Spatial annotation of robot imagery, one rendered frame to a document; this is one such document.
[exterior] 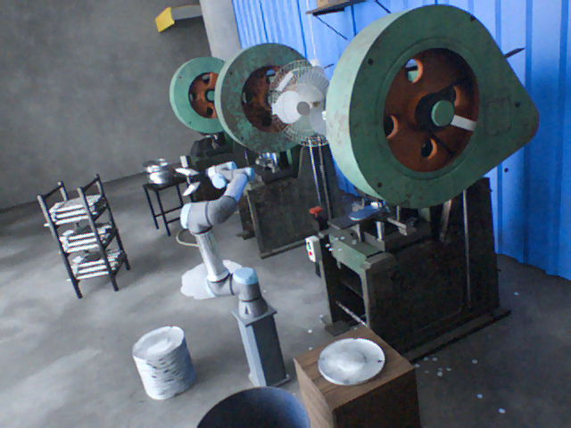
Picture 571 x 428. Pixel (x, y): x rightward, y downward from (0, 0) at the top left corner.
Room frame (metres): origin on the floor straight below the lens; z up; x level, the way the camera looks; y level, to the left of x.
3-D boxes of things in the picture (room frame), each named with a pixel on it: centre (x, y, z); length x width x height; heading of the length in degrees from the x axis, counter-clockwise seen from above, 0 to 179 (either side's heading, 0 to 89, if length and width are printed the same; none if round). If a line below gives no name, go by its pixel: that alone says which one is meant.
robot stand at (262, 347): (2.01, 0.25, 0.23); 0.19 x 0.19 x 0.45; 24
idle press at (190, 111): (5.64, 0.42, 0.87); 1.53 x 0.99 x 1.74; 113
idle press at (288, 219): (4.01, -0.26, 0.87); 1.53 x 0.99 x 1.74; 108
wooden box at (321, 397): (1.60, -0.16, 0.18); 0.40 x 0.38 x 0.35; 110
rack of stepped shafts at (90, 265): (3.67, 1.72, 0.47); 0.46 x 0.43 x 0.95; 90
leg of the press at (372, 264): (2.06, -0.74, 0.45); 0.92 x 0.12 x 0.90; 110
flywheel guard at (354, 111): (1.98, -0.74, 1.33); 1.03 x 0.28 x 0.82; 110
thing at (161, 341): (2.16, 0.84, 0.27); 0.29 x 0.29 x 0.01
